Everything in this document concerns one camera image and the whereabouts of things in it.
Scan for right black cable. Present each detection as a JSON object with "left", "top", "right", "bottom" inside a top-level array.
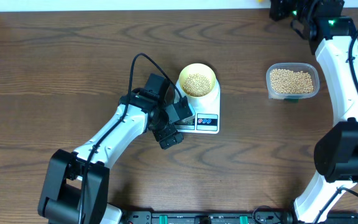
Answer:
[{"left": 312, "top": 0, "right": 358, "bottom": 224}]

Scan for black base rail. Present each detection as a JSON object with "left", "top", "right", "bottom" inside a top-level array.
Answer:
[{"left": 116, "top": 210, "right": 358, "bottom": 224}]

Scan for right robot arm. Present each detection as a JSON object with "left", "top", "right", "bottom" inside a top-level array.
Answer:
[{"left": 269, "top": 0, "right": 358, "bottom": 223}]

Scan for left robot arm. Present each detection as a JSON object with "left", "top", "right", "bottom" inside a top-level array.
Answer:
[{"left": 37, "top": 74, "right": 183, "bottom": 223}]

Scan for left black cable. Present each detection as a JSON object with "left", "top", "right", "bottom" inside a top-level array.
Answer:
[{"left": 78, "top": 52, "right": 188, "bottom": 224}]

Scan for clear plastic container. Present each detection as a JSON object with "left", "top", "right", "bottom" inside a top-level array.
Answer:
[{"left": 266, "top": 63, "right": 319, "bottom": 100}]

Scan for yellow-green bowl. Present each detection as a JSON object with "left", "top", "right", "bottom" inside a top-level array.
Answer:
[{"left": 178, "top": 63, "right": 218, "bottom": 98}]

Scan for white digital kitchen scale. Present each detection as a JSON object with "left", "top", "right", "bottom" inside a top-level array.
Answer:
[{"left": 174, "top": 81, "right": 221, "bottom": 134}]

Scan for soybeans in bowl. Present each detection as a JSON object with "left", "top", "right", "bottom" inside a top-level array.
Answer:
[{"left": 182, "top": 73, "right": 211, "bottom": 97}]

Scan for black cable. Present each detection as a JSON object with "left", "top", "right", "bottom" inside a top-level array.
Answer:
[
  {"left": 312, "top": 0, "right": 358, "bottom": 224},
  {"left": 78, "top": 52, "right": 188, "bottom": 224}
]

